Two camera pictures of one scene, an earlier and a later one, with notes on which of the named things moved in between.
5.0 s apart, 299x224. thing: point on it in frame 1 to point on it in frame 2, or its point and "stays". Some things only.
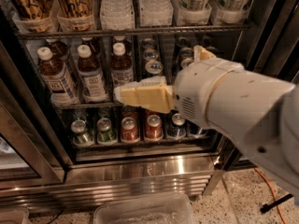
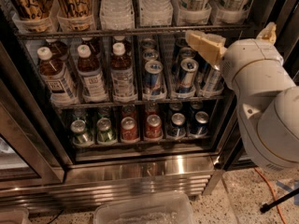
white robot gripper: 196,89 to 249,57
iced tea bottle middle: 91,77 stays
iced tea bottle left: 56,77 stays
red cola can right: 154,128 stays
